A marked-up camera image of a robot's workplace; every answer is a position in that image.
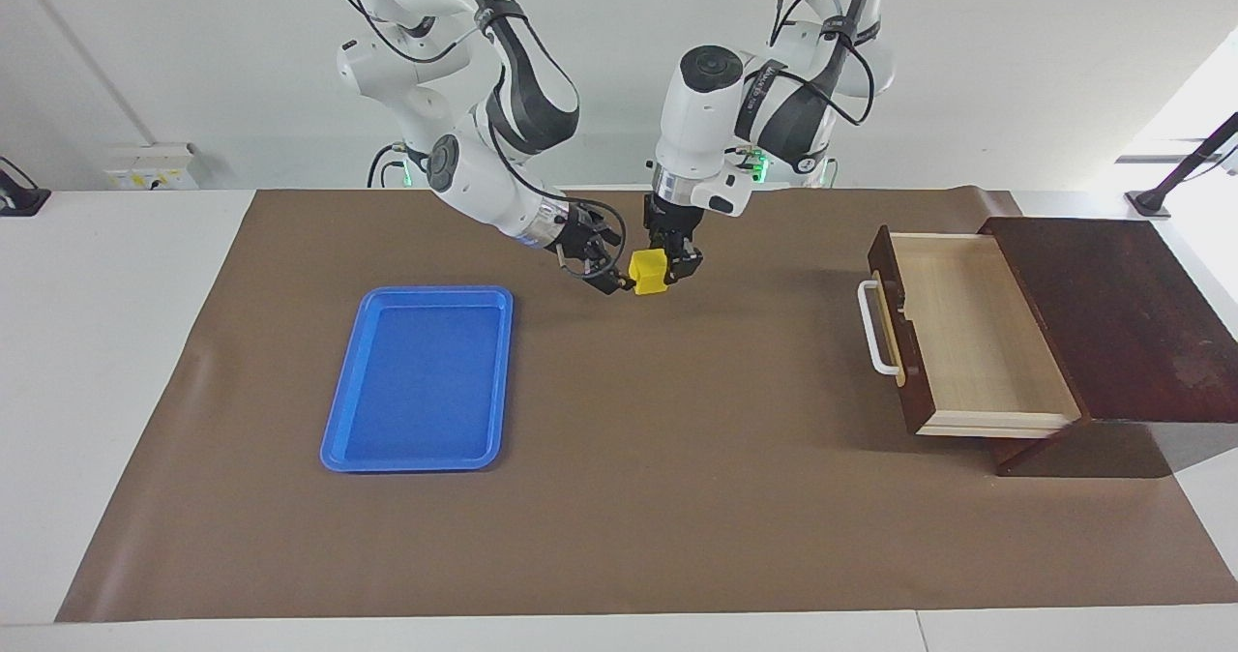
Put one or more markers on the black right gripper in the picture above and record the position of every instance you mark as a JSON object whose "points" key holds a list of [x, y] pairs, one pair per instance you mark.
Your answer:
{"points": [[585, 236]]}

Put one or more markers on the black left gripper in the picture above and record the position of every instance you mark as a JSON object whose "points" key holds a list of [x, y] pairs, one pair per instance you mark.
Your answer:
{"points": [[672, 219]]}

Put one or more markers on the yellow cube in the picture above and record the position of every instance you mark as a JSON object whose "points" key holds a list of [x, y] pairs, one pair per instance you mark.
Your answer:
{"points": [[648, 273]]}

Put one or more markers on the dark wooden drawer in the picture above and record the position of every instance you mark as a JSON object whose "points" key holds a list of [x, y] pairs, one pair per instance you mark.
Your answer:
{"points": [[977, 342]]}

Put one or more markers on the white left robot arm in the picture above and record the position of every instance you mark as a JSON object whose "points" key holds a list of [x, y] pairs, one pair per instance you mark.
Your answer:
{"points": [[696, 120]]}

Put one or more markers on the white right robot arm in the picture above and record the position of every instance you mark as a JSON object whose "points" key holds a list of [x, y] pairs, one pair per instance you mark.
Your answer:
{"points": [[484, 183]]}

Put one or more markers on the brown table mat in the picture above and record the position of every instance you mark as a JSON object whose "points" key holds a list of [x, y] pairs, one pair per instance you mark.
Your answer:
{"points": [[629, 439]]}

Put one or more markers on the blue plastic tray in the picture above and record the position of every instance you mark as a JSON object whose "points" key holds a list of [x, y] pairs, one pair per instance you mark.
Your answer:
{"points": [[416, 391]]}

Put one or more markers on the dark wooden cabinet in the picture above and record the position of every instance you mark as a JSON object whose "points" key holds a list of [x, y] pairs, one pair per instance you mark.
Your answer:
{"points": [[1112, 323]]}

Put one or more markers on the white wall socket strip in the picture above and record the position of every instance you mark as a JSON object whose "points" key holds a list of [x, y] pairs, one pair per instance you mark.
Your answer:
{"points": [[145, 173]]}

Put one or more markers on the black camera stand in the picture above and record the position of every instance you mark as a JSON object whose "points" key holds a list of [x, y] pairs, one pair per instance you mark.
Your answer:
{"points": [[1151, 205]]}

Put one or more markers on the black mount base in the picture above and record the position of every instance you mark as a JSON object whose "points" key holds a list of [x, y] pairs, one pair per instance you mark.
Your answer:
{"points": [[24, 202]]}

